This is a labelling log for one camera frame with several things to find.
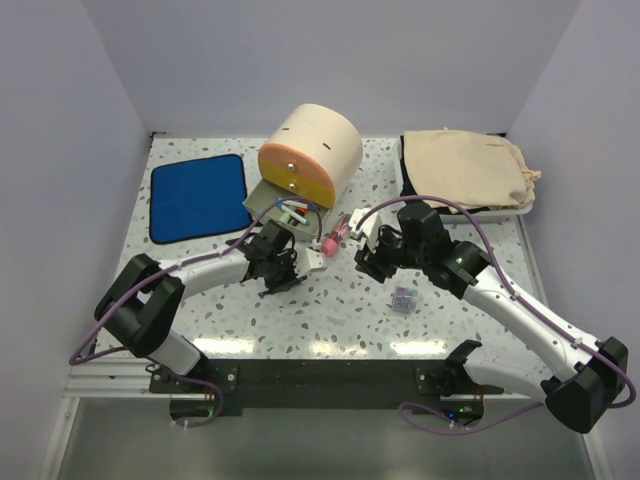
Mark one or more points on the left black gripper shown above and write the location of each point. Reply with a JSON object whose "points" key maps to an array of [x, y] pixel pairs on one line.
{"points": [[288, 260]]}

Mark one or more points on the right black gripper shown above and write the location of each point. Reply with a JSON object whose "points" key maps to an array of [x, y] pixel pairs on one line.
{"points": [[371, 263]]}

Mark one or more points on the green pastel highlighter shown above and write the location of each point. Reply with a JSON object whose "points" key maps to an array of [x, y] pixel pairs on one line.
{"points": [[295, 216]]}

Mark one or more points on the white blue pen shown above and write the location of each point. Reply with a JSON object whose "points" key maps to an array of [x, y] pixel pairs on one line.
{"points": [[287, 205], [301, 205]]}

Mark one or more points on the grey bottom drawer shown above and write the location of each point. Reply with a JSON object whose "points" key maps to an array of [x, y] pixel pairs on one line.
{"points": [[261, 204]]}

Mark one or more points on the dark purple pen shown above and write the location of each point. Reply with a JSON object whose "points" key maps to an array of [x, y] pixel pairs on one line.
{"points": [[284, 287]]}

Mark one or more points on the black orange highlighter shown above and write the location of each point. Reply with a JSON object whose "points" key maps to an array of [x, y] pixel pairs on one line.
{"points": [[312, 217]]}

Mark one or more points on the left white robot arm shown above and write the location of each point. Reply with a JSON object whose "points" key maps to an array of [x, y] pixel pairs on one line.
{"points": [[143, 300]]}

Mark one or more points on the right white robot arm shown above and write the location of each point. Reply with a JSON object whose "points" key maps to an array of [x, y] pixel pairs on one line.
{"points": [[584, 376]]}

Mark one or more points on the white tray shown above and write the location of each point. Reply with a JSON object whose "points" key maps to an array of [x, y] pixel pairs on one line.
{"points": [[454, 217]]}

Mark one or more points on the black cloth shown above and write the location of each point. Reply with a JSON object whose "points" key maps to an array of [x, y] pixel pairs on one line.
{"points": [[407, 188]]}

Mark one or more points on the clear box of clips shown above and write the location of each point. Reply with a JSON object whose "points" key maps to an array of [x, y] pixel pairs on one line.
{"points": [[404, 300]]}

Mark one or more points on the pink pencil case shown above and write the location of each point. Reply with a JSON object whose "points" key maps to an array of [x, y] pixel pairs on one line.
{"points": [[332, 243]]}

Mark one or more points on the blue cloth mat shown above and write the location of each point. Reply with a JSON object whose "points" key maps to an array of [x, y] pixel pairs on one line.
{"points": [[198, 198]]}

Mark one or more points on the beige cloth bag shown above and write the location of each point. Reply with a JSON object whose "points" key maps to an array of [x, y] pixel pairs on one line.
{"points": [[471, 169]]}

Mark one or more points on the beige round drawer cabinet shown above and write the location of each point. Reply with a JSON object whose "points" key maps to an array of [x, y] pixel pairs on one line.
{"points": [[314, 154]]}

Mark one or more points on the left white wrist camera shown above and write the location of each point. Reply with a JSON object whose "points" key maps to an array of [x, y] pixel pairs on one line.
{"points": [[309, 261]]}

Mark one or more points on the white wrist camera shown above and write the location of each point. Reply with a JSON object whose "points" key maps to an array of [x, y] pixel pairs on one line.
{"points": [[309, 261], [364, 227]]}

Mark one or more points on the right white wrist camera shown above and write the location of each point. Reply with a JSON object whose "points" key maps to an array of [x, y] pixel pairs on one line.
{"points": [[364, 227]]}

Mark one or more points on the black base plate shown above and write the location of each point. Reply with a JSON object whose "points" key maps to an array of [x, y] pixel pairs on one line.
{"points": [[237, 385]]}

